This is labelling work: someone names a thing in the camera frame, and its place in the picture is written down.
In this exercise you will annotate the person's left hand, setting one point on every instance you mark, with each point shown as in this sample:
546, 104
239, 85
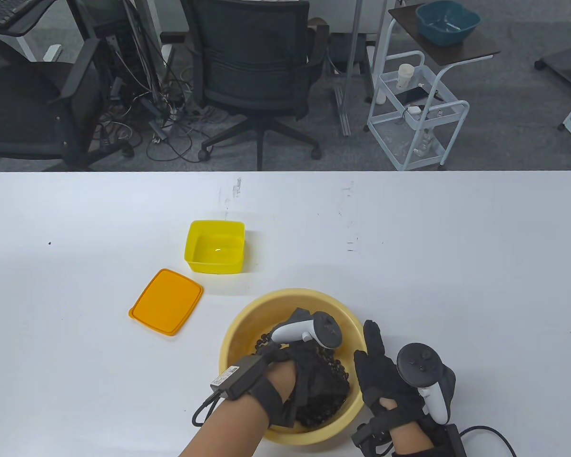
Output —
309, 376

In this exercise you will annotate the person's right hand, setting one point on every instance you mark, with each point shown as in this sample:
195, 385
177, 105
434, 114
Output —
380, 376

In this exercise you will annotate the pile of dark coffee beans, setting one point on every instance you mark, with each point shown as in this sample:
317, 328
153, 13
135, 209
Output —
321, 412

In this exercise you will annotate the pale yellow plastic basin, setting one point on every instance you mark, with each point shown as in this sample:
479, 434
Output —
266, 314

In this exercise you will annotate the yellow plastic container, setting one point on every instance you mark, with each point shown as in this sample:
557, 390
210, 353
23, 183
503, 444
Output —
214, 247

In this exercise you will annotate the orange container lid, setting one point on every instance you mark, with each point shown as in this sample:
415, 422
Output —
166, 302

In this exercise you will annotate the person's left forearm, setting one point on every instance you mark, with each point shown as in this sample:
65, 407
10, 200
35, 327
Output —
228, 428

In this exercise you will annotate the person's right forearm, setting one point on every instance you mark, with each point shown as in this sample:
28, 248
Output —
411, 440

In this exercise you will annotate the grey white tracker controller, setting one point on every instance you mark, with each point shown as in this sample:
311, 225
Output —
418, 366
304, 331

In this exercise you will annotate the black wrist sensor box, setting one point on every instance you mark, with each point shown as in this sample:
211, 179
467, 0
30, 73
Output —
454, 442
240, 376

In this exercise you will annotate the clear plastic bottle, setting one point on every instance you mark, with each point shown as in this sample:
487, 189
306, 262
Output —
421, 143

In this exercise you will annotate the white charger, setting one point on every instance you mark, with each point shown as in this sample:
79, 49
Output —
413, 110

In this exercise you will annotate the white bottle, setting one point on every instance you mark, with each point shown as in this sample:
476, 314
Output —
381, 96

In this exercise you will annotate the black flat device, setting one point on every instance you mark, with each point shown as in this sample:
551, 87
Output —
416, 95

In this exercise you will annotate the white paper cup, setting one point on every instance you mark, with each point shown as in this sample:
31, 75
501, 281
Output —
405, 74

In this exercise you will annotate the black mesh office chair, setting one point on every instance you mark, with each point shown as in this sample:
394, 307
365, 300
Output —
257, 62

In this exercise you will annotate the brown top side table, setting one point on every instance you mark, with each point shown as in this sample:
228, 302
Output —
457, 50

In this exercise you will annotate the teal plastic tub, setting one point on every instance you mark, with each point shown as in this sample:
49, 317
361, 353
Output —
447, 24

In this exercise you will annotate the black computer tower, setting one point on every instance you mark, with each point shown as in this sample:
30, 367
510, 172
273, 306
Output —
133, 28

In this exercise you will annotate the black armrest office chair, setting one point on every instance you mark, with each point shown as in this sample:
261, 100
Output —
24, 109

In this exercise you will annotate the white power strip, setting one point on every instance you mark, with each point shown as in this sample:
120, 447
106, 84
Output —
53, 52

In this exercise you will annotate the white leg keyboard desk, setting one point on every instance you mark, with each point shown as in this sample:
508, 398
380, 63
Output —
24, 28

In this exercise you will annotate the black keyboard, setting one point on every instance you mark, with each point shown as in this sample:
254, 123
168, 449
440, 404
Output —
0, 12

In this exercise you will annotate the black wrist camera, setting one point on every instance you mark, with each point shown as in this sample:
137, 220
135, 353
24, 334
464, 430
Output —
366, 438

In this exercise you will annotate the grey aluminium profile post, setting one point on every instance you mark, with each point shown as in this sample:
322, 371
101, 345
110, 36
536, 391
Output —
348, 71

